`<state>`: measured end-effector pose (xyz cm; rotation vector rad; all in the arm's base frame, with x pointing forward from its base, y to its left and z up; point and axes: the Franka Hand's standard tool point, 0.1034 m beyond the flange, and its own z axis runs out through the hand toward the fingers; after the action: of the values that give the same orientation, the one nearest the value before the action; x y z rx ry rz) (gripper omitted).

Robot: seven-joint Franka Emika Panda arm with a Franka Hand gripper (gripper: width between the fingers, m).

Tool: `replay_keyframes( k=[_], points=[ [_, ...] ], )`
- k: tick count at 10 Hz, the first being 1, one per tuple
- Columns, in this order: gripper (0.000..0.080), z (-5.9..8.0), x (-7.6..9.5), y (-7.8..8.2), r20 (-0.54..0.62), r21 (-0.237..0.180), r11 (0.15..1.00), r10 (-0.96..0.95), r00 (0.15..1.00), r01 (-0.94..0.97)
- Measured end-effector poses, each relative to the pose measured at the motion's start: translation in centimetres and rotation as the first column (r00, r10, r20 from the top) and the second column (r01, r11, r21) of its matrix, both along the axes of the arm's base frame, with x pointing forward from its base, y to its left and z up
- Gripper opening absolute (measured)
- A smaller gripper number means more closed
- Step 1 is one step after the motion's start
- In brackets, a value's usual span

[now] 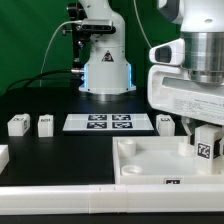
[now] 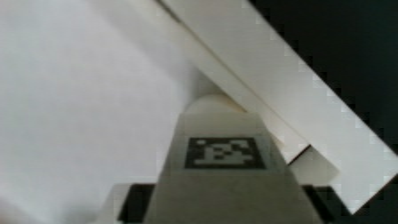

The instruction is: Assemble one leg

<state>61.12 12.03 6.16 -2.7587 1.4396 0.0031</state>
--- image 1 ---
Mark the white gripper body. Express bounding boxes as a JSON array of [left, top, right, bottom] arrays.
[[147, 65, 224, 125]]

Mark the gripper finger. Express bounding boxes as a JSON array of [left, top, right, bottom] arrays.
[[181, 117, 196, 145], [214, 137, 224, 157]]

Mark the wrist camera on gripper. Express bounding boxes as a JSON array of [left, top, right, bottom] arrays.
[[149, 38, 185, 66]]

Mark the white front fence rail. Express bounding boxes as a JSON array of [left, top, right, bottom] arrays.
[[0, 184, 224, 215]]

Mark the white cable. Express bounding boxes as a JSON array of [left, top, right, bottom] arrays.
[[39, 19, 83, 88]]

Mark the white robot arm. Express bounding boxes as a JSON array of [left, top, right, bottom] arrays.
[[75, 0, 224, 125]]

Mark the white marker base plate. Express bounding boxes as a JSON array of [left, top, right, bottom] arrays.
[[63, 113, 153, 132]]

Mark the white square table top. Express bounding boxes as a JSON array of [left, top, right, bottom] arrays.
[[112, 136, 224, 185]]

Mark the black cable bundle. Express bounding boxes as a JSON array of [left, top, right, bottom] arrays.
[[5, 68, 84, 94]]

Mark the grey camera on mount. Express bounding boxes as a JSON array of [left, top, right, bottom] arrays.
[[76, 19, 116, 34]]

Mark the white left fence piece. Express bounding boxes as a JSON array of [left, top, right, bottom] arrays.
[[0, 145, 9, 174]]

